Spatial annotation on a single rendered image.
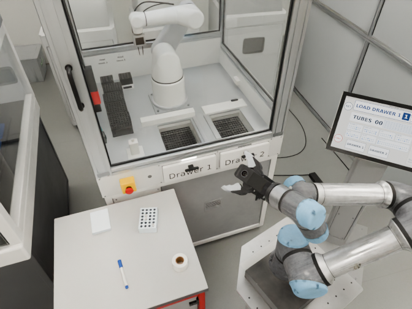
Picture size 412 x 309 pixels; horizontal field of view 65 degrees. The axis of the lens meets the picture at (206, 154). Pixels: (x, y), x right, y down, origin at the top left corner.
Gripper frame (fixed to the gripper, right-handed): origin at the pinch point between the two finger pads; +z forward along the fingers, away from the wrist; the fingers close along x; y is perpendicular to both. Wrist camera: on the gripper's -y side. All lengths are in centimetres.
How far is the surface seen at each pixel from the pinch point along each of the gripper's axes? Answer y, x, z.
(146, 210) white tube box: 18, -39, 53
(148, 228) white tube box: 17, -44, 42
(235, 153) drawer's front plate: 43, 10, 46
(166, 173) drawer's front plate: 19, -18, 57
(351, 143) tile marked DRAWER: 72, 46, 8
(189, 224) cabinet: 69, -42, 73
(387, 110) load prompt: 71, 67, 0
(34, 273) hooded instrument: -5, -96, 73
